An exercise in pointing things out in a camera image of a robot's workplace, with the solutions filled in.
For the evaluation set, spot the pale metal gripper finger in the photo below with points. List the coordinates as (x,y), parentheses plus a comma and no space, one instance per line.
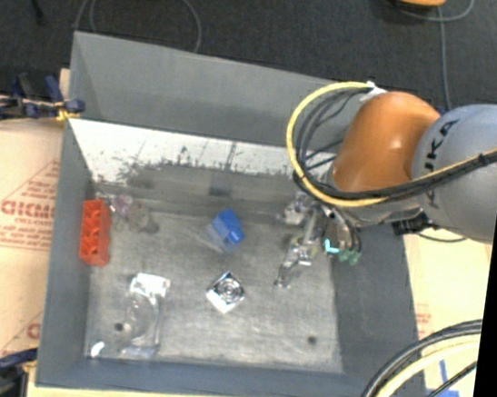
(305,255)
(286,269)

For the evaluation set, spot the clear glass piece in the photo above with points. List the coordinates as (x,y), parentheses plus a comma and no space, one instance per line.
(294,208)

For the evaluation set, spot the clear square glass dish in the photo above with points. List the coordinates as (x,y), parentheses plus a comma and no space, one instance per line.
(225,291)

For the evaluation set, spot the blue box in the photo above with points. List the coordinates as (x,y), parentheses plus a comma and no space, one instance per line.
(227,230)

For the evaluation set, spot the grey metal bin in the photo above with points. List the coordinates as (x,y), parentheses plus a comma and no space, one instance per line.
(230,328)

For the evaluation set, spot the clear plastic bottle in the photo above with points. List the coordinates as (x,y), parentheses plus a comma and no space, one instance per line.
(143,316)

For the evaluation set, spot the clear pink small cup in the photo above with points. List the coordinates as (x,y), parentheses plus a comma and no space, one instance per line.
(122,205)

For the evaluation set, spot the orange-red plastic block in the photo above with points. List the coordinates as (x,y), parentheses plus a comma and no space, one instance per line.
(96,233)

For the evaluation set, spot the small white piece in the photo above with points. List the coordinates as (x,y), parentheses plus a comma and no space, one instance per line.
(97,348)

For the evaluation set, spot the brown cardboard board, red print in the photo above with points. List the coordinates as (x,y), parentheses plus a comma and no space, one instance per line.
(2,250)

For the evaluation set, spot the black cylinder on white bracket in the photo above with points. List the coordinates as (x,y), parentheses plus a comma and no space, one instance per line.
(411,225)

